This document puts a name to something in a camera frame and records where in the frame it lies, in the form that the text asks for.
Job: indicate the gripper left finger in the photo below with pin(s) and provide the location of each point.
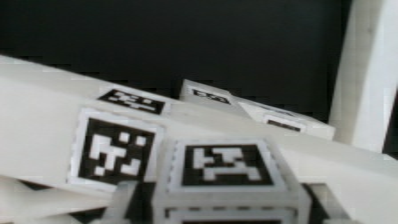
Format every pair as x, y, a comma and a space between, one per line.
114, 215

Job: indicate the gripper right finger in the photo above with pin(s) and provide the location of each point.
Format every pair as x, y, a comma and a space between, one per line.
327, 212

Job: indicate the white chair back part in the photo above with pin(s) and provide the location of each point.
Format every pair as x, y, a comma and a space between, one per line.
86, 134

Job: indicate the white U-shaped frame obstacle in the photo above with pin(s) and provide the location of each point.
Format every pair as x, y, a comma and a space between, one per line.
366, 81

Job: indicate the white chair seat part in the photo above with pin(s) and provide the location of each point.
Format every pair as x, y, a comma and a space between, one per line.
217, 99

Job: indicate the white chair leg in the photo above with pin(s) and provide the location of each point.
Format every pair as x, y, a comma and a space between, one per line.
228, 185

